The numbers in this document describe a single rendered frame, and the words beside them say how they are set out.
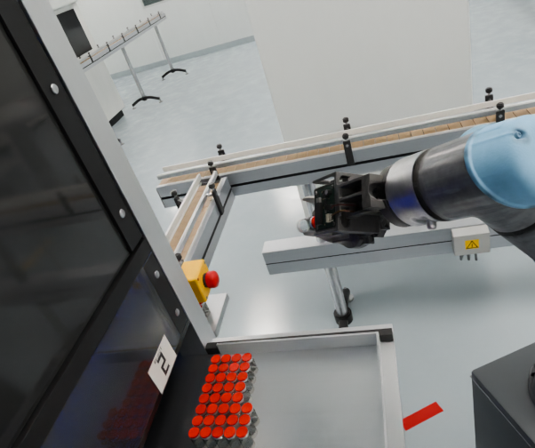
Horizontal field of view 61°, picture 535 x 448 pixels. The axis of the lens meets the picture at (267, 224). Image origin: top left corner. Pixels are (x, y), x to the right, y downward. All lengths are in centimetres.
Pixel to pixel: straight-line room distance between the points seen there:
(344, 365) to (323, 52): 144
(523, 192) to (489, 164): 3
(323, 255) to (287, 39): 92
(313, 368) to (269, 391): 10
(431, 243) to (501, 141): 140
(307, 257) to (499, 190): 145
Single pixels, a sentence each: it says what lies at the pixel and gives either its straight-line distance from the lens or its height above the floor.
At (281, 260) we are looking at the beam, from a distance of 184.
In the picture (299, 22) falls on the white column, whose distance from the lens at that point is 204.
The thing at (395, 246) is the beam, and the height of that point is 50.
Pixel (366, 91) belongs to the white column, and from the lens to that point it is 211.
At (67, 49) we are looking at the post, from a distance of 80.
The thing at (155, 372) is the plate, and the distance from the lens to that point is 86.
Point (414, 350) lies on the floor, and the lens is 208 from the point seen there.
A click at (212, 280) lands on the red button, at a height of 100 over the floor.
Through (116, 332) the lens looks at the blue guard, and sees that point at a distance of 77.
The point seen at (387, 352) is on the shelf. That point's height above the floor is 88.
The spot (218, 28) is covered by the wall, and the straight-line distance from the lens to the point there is 899.
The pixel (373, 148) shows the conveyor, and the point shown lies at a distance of 154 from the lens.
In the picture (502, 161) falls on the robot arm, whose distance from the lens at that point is 40.
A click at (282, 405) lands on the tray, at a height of 88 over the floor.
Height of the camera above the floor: 160
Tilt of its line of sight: 32 degrees down
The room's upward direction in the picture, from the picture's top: 19 degrees counter-clockwise
